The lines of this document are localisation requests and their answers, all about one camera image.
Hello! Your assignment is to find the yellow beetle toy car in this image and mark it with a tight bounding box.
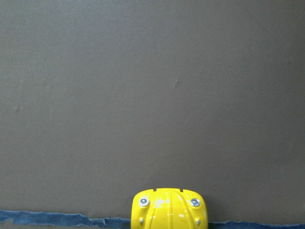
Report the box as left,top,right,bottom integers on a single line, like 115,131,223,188
130,188,208,229

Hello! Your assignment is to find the torn blue tape strip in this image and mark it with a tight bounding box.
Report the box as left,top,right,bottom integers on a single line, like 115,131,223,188
0,210,305,229

